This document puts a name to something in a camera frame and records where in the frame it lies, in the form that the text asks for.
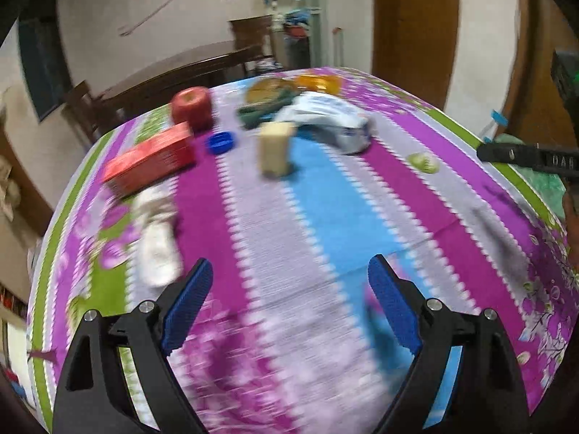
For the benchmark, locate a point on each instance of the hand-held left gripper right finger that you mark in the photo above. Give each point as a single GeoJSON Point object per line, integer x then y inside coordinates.
{"type": "Point", "coordinates": [393, 307]}

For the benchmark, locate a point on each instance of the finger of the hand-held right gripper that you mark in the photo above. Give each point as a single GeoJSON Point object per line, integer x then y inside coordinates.
{"type": "Point", "coordinates": [524, 154]}

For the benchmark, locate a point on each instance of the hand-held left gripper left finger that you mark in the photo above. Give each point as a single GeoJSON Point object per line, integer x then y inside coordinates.
{"type": "Point", "coordinates": [190, 307]}

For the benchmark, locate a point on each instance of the green plastic bag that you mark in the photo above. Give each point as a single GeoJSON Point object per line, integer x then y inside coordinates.
{"type": "Point", "coordinates": [543, 187]}

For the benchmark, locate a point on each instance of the person's right hand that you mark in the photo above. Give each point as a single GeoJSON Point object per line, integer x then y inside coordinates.
{"type": "Point", "coordinates": [572, 205]}

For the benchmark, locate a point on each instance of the crumpled white tissue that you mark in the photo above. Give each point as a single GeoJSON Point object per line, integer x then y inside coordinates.
{"type": "Point", "coordinates": [156, 239]}

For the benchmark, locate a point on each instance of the striped floral tablecloth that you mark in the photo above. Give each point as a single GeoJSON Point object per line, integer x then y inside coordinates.
{"type": "Point", "coordinates": [316, 235]}

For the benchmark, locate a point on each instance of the red carton box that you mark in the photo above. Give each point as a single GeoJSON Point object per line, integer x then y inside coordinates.
{"type": "Point", "coordinates": [151, 160]}

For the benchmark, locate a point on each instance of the brown wooden door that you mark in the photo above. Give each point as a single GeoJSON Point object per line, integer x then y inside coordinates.
{"type": "Point", "coordinates": [416, 31]}

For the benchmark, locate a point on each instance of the blue bottle cap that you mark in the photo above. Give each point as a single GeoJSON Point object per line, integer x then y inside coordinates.
{"type": "Point", "coordinates": [220, 142]}

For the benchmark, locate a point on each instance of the beige block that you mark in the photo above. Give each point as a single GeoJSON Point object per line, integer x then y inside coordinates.
{"type": "Point", "coordinates": [275, 149]}

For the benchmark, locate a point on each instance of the white printed pouch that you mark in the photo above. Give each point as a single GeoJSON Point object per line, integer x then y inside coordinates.
{"type": "Point", "coordinates": [325, 120]}

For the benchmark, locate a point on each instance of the red apple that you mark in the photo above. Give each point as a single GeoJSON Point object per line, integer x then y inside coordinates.
{"type": "Point", "coordinates": [192, 106]}

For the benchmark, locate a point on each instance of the green cloth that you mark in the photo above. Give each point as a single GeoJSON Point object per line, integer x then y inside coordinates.
{"type": "Point", "coordinates": [258, 115]}

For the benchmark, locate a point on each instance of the orange plastic packet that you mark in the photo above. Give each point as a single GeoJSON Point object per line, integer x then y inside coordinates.
{"type": "Point", "coordinates": [319, 83]}

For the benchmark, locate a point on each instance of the hanging white bags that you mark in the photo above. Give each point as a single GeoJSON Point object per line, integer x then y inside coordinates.
{"type": "Point", "coordinates": [9, 185]}

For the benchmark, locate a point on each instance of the dark wooden chair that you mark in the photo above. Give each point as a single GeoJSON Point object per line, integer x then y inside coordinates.
{"type": "Point", "coordinates": [83, 108]}
{"type": "Point", "coordinates": [251, 40]}

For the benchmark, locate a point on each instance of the bread bun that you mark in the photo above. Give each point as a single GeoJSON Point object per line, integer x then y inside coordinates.
{"type": "Point", "coordinates": [267, 89]}

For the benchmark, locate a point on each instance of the dark wooden dining table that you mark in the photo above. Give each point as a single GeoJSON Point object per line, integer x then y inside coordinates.
{"type": "Point", "coordinates": [172, 72]}

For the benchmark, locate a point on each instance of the red basin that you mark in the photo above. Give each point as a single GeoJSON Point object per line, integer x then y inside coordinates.
{"type": "Point", "coordinates": [296, 31]}

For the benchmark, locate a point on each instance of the dark window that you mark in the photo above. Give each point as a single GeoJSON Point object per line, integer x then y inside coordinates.
{"type": "Point", "coordinates": [43, 54]}

